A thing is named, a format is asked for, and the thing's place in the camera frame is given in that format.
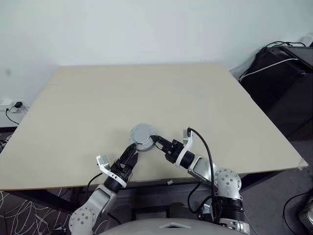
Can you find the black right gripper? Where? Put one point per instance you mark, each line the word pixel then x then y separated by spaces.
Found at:
pixel 174 150

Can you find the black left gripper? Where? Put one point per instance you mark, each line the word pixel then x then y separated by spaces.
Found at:
pixel 121 170

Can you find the grey motor lid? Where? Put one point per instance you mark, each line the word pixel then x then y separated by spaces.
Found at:
pixel 141 133

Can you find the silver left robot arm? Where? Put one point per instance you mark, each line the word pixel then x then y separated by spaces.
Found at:
pixel 97 198

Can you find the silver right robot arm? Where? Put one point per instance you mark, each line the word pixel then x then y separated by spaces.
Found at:
pixel 227 181

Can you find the small white clip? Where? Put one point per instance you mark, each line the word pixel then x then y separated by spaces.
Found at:
pixel 169 182

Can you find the silver robot torso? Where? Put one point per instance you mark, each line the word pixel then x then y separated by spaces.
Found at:
pixel 137 227

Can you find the black plug adapter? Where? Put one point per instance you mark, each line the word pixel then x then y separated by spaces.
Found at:
pixel 17 105

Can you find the large black case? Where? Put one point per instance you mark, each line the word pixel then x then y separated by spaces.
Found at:
pixel 281 98

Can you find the clear table corner guard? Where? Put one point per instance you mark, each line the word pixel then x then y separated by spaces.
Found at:
pixel 303 163

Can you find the grey metal object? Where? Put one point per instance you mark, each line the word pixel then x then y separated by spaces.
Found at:
pixel 306 213

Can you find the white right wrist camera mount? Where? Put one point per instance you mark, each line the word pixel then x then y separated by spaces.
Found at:
pixel 187 149

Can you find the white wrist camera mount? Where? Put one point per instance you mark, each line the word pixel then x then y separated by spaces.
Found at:
pixel 104 166
pixel 187 149

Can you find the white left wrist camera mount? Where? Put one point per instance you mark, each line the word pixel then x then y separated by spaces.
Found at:
pixel 104 166

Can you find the silver metal bracket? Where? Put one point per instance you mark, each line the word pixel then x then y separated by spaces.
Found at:
pixel 206 208

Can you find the black table frame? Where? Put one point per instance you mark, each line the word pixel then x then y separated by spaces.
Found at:
pixel 44 198

